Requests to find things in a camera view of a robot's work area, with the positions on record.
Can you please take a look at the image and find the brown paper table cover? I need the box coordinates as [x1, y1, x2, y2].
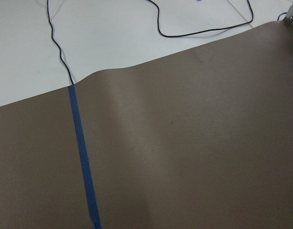
[0, 22, 293, 229]

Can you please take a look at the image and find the black cable on table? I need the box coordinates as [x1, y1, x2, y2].
[46, 0, 254, 85]

